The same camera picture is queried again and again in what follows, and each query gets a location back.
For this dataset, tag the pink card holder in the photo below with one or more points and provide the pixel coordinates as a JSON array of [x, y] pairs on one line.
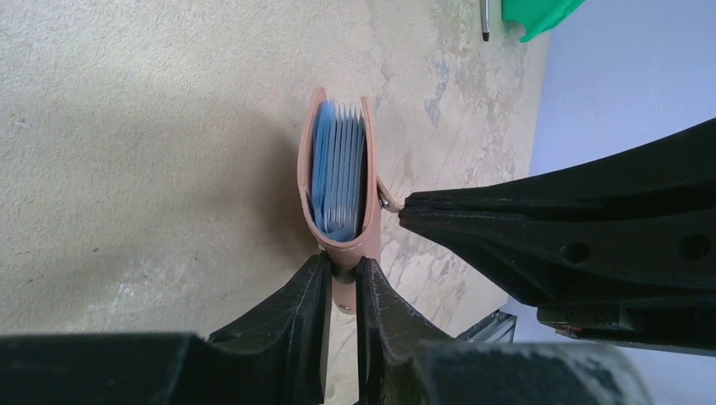
[[345, 256]]

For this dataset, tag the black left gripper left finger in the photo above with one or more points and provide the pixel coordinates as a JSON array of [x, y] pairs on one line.
[[276, 353]]

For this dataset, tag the aluminium frame rail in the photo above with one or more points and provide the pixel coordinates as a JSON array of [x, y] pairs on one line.
[[498, 327]]

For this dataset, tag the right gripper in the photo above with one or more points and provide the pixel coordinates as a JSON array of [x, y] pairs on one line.
[[636, 283]]

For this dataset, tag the right green bin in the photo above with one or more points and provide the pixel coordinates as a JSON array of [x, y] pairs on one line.
[[538, 16]]

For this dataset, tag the blue card sleeves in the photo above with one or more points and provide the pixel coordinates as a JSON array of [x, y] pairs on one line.
[[338, 171]]

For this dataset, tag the yellow black screwdriver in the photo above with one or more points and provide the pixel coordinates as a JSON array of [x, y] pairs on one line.
[[485, 14]]

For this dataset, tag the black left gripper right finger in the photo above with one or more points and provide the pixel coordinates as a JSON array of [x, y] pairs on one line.
[[405, 359]]

